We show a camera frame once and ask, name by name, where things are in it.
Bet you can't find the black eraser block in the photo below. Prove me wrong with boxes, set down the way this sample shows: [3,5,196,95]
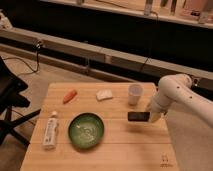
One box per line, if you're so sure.
[128,112,150,122]

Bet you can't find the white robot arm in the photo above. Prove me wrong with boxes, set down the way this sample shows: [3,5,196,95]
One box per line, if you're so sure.
[147,74,213,128]

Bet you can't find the wooden table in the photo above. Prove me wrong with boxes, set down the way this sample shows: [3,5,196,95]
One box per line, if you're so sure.
[21,83,179,171]

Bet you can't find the white sponge piece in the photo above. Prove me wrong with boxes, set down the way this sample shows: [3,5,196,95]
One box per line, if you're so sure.
[96,89,113,101]

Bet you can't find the green bowl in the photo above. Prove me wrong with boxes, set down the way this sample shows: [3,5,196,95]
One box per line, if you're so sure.
[68,113,105,150]

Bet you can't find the orange carrot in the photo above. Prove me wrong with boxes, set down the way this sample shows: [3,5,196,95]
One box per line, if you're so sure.
[63,90,77,104]

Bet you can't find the white tube bottle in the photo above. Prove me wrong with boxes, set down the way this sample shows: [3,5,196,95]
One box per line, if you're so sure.
[42,111,58,149]

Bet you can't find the black office chair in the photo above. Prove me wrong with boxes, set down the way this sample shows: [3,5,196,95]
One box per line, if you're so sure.
[0,56,40,146]

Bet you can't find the black cable on floor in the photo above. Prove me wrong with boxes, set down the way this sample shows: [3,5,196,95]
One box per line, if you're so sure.
[2,40,44,76]

